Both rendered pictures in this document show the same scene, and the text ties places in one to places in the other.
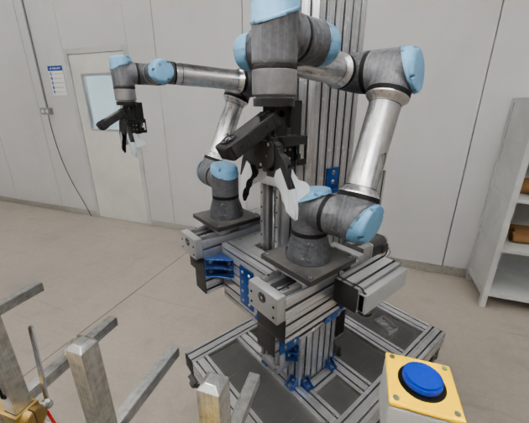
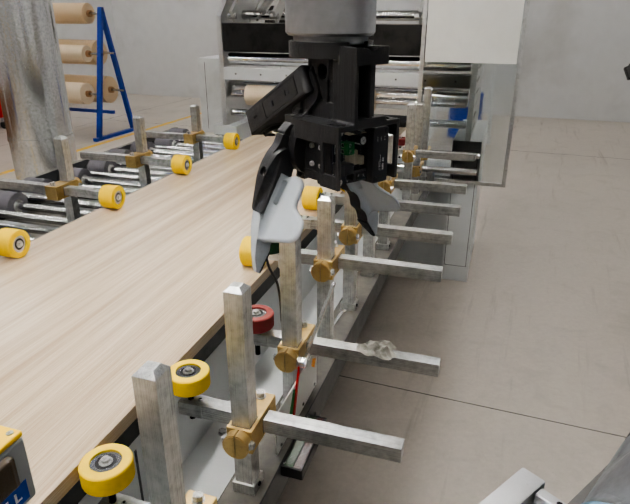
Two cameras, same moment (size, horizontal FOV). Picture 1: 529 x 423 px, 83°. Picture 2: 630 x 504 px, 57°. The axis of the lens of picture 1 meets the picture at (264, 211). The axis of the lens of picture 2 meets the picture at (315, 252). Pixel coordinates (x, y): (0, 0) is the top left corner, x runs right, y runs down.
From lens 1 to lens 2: 0.75 m
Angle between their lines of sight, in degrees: 82
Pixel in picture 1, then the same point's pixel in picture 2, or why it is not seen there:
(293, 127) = (338, 106)
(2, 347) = (288, 274)
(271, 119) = (291, 79)
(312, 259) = not seen: outside the picture
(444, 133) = not seen: outside the picture
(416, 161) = not seen: outside the picture
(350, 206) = (625, 464)
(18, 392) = (288, 326)
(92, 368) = (231, 316)
